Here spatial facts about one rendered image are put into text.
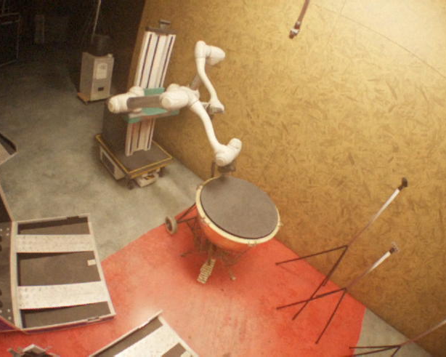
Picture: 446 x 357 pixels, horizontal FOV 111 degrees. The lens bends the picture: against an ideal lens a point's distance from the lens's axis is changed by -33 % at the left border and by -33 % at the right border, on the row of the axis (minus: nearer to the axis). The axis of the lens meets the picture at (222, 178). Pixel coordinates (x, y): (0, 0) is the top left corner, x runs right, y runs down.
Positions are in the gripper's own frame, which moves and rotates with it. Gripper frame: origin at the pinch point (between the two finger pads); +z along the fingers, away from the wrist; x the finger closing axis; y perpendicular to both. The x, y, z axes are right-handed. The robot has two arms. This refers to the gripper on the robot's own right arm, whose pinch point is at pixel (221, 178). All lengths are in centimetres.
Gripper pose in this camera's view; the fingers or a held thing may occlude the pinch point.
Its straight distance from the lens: 194.2
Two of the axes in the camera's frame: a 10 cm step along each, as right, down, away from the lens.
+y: -5.6, -6.4, 5.2
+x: -7.6, 1.6, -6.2
